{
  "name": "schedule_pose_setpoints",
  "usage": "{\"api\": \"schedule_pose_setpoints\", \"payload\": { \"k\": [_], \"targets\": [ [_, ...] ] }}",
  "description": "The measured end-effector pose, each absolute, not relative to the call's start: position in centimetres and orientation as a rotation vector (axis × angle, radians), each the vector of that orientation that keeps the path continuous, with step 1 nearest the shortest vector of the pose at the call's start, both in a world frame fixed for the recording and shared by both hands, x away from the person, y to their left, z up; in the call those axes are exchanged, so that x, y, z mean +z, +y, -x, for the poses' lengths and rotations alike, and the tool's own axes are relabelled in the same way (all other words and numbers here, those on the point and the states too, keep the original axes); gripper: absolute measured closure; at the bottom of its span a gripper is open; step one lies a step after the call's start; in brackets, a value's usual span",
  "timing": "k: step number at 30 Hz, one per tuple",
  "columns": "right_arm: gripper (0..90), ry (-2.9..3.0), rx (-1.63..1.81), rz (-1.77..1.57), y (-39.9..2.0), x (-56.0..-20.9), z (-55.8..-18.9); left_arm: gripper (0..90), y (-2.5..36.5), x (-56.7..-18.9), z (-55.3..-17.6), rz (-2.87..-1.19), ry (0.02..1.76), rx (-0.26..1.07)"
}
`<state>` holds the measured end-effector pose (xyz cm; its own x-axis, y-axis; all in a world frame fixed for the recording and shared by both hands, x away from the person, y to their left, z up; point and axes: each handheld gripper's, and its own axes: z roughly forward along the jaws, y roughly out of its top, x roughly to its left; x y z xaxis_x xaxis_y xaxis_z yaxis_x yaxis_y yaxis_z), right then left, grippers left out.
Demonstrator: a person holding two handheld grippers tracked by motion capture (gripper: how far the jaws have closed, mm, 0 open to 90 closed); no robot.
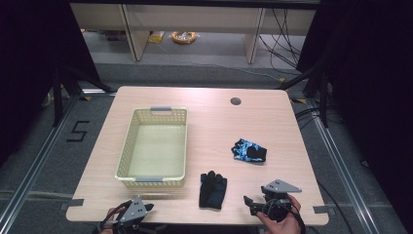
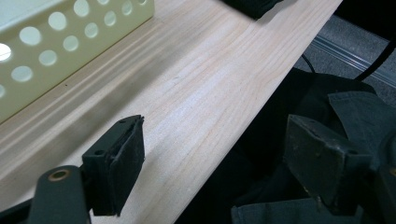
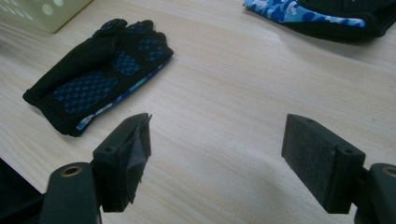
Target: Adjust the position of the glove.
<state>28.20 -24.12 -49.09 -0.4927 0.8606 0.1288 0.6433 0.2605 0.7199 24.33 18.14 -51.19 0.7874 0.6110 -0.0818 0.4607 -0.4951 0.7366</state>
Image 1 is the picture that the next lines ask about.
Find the dark curtain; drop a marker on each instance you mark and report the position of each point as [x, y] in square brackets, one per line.
[32, 65]
[373, 81]

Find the blue patterned fingerless glove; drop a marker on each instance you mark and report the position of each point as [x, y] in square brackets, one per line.
[248, 152]

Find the aluminium floor rail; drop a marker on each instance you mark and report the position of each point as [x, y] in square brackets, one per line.
[35, 165]
[341, 162]

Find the person's right hand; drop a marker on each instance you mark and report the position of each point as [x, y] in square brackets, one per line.
[285, 226]

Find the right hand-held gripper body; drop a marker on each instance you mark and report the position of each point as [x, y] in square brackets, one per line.
[278, 187]

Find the grey tape piece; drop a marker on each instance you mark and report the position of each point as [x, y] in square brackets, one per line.
[75, 202]
[321, 209]

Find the white desk frame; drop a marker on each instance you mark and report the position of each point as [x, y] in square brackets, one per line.
[195, 16]

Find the black floor tape numeral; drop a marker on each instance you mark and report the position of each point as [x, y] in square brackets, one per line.
[78, 131]

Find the person's left hand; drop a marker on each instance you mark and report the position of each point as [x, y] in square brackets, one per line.
[114, 214]

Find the yellow packet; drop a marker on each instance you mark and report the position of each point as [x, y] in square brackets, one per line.
[156, 37]

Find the black fingerless glove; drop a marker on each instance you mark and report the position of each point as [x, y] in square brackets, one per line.
[212, 191]

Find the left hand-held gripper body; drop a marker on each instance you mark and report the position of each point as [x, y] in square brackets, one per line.
[133, 209]

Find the yellow black floor tape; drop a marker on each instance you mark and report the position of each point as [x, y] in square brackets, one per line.
[299, 101]
[86, 98]

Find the cream plastic perforated basket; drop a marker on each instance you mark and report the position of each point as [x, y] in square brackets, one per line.
[156, 149]

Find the black metal stand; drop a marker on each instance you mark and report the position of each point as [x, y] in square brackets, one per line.
[323, 97]
[58, 97]

